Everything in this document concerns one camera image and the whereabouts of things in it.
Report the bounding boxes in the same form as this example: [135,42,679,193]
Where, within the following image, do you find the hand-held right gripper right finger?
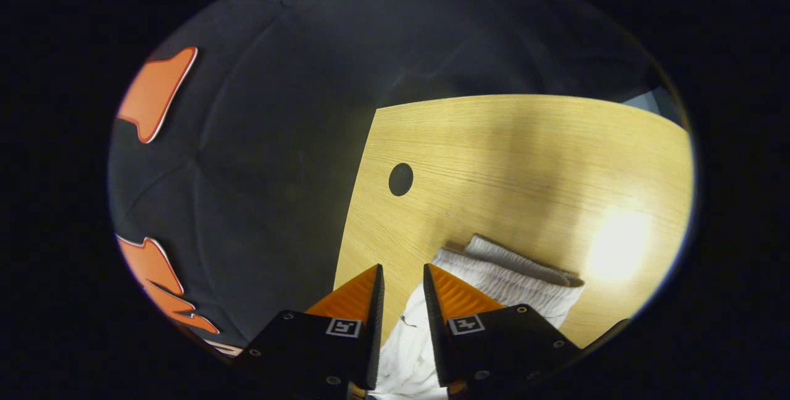
[423,262,630,398]

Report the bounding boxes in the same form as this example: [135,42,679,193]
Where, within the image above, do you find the white jeans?
[370,233,586,399]

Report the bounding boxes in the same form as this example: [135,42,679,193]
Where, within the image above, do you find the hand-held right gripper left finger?
[238,263,385,398]

